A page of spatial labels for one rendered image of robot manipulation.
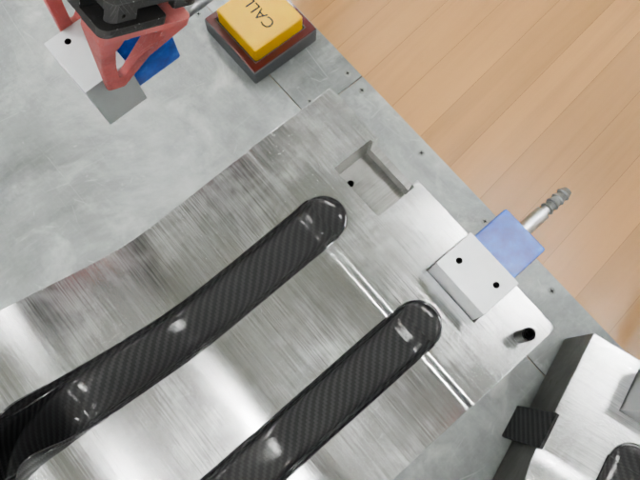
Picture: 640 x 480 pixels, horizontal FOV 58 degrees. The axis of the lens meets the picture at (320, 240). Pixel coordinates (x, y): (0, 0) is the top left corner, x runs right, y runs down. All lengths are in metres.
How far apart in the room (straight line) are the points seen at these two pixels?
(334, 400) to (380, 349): 0.05
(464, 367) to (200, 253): 0.22
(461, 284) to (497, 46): 0.31
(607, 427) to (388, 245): 0.22
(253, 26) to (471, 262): 0.31
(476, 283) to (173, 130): 0.32
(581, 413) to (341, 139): 0.29
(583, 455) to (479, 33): 0.41
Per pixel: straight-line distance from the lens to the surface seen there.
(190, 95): 0.60
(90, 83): 0.45
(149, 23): 0.39
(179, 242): 0.46
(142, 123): 0.60
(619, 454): 0.53
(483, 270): 0.43
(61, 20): 0.47
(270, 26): 0.59
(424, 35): 0.65
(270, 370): 0.44
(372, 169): 0.50
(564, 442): 0.51
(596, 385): 0.52
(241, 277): 0.45
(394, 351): 0.44
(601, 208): 0.62
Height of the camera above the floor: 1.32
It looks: 75 degrees down
